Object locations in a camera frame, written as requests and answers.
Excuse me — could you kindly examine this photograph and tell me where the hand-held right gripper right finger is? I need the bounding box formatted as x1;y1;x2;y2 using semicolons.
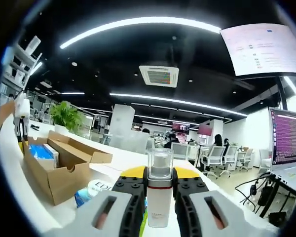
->
172;166;253;237

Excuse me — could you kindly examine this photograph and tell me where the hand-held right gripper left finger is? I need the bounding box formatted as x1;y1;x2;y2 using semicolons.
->
71;165;149;237

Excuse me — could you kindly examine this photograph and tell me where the blue tissue pack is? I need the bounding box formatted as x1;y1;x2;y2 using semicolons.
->
28;143;60;168

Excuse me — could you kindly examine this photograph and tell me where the black green sachet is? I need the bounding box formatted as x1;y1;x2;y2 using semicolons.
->
139;197;149;234

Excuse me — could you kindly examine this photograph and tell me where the white pump bottle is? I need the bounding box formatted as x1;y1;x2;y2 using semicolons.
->
146;148;175;229

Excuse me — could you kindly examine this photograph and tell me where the soft wet wipes pack item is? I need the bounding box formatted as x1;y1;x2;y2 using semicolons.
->
74;180;113;208

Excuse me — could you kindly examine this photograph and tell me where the brown cardboard shoe box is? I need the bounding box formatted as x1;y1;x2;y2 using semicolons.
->
22;130;113;206

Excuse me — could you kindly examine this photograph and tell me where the white box on rack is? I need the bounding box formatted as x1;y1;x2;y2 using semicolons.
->
24;36;41;56

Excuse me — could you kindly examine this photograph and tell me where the white office chair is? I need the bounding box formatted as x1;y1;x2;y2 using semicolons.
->
239;148;254;171
171;142;188;161
222;145;239;171
202;145;225;177

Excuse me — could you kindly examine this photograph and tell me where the frosted partition panel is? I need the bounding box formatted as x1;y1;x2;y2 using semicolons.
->
110;132;148;155

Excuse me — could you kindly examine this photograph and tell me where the potted green plant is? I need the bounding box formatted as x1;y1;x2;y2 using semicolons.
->
49;100;86;136

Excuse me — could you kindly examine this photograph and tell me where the white metal shelf rack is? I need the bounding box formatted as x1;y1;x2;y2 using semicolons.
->
2;36;43;87

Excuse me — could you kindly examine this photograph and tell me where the curved ceiling light strip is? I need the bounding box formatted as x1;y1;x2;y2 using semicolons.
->
60;16;222;49
110;93;247;117

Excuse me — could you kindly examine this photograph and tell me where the desktop monitor with purple text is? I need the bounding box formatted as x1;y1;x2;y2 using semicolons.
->
268;107;296;171

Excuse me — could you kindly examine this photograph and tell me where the ceiling air conditioner vent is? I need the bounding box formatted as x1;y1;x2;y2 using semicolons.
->
139;65;180;88

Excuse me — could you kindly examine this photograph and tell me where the pink paper sheet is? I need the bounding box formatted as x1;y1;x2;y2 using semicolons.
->
219;23;296;77

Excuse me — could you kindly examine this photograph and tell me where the red wall screen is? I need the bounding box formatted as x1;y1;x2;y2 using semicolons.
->
197;124;213;136
172;122;190;134

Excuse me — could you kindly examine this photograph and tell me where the black cable bundle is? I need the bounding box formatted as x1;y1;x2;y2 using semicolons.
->
235;172;296;220

